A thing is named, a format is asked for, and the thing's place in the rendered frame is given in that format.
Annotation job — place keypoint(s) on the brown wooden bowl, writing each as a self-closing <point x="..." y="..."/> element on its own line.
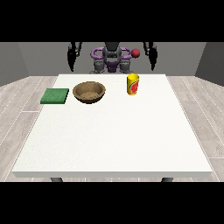
<point x="89" y="94"/>

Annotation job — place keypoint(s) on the yellow cup with melon print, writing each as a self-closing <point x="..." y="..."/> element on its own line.
<point x="132" y="86"/>

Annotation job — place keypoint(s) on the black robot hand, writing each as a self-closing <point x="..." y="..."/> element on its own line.
<point x="71" y="57"/>
<point x="153" y="57"/>

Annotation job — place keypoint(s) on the grey robot trunk purple rings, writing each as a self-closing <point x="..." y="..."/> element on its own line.
<point x="111" y="62"/>

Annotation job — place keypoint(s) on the green square pad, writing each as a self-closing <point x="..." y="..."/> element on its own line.
<point x="54" y="96"/>

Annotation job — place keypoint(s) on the small red ball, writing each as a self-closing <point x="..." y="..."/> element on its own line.
<point x="135" y="53"/>

